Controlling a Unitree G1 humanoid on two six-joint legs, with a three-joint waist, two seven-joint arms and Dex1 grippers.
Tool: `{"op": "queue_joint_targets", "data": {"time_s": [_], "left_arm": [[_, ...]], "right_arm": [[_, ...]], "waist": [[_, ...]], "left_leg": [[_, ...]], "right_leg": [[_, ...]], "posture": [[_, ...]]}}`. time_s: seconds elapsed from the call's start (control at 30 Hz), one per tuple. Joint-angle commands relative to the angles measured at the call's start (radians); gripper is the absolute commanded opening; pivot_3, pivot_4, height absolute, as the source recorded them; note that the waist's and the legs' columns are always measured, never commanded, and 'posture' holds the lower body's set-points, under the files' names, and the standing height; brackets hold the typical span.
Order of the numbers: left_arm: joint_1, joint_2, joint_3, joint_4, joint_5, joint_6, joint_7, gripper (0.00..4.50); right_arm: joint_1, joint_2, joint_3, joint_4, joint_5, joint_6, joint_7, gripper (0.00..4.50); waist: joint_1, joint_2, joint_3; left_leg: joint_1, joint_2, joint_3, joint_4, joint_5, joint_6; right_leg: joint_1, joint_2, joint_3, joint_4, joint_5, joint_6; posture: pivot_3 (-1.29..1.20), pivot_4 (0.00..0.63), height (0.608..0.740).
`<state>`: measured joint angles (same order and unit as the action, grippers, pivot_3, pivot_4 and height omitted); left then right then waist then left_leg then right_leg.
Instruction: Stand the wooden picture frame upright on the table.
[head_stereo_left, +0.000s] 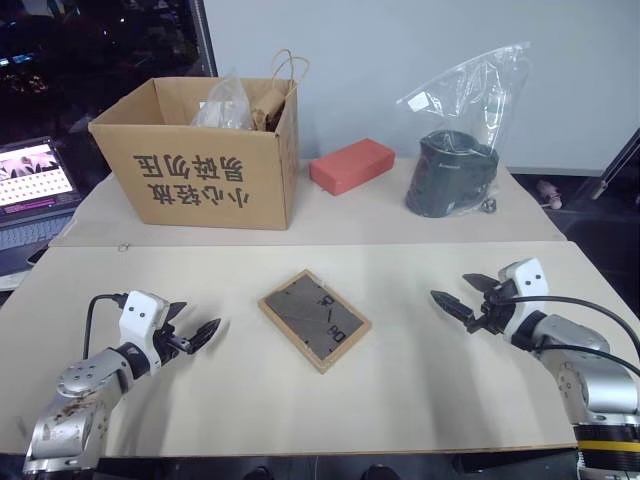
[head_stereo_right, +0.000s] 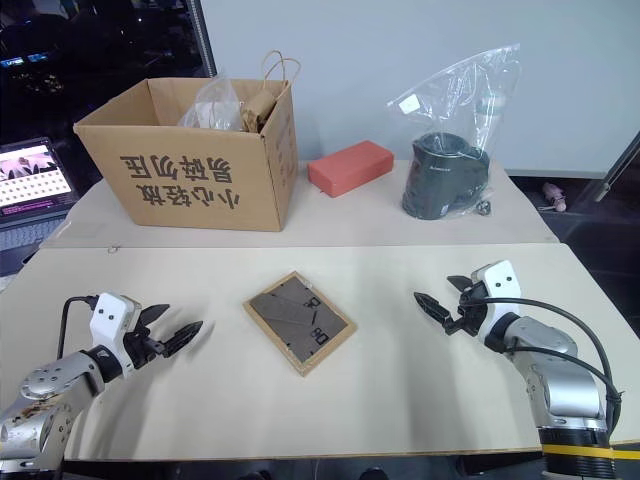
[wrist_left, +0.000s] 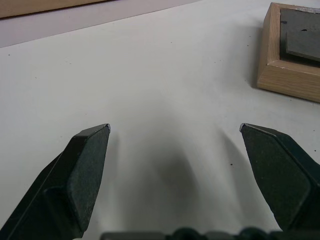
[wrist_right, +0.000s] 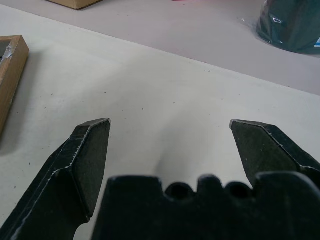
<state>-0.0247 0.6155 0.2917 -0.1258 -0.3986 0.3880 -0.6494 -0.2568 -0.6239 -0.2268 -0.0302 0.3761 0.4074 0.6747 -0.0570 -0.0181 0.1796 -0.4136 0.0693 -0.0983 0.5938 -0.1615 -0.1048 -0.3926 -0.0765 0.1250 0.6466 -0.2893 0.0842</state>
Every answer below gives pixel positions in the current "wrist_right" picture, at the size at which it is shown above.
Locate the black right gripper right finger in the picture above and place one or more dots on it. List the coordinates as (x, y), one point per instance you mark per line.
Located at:
(260, 150)

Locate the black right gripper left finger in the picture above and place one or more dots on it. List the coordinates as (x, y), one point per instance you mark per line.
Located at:
(62, 180)

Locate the wooden tray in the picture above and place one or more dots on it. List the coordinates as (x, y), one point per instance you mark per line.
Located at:
(10, 80)

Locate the dark green plastic-wrapped bundle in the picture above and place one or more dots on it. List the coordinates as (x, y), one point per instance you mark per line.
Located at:
(290, 22)

